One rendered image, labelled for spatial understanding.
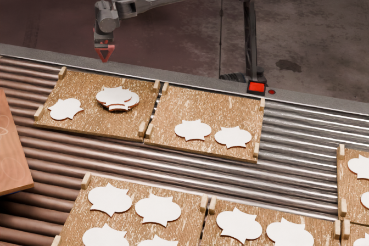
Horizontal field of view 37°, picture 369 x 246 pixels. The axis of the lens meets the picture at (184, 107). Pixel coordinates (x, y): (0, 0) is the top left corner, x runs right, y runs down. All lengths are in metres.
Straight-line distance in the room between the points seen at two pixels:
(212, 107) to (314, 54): 2.30
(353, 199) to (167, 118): 0.73
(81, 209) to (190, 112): 0.61
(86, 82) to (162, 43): 2.05
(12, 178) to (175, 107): 0.72
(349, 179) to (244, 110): 0.48
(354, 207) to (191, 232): 0.55
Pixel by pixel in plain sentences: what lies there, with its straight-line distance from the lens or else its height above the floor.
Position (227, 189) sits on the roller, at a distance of 1.88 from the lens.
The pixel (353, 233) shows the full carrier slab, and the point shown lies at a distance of 1.84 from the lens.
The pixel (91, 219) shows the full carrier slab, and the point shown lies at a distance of 1.76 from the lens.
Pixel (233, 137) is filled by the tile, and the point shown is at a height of 0.95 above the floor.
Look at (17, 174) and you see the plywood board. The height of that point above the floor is 1.04.
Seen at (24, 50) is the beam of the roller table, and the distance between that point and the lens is 2.54.
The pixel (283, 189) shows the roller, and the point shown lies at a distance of 1.92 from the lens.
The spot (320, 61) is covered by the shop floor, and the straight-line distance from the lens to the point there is 4.32.
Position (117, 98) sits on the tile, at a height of 0.98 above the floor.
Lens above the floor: 2.28
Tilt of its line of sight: 39 degrees down
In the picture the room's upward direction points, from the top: 4 degrees clockwise
